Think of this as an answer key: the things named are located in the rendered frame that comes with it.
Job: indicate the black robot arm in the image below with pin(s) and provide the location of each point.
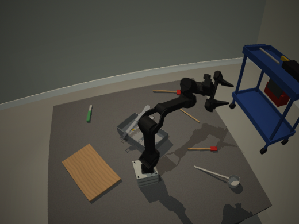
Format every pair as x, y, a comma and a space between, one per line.
150, 157

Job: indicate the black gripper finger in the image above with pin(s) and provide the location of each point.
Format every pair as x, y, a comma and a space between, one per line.
218, 103
224, 83

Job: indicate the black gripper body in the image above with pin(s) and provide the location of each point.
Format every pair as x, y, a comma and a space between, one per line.
213, 88

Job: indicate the grey ladle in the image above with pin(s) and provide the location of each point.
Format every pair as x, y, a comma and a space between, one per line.
233, 180

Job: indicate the wooden board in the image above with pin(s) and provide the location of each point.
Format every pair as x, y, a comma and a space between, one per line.
90, 172

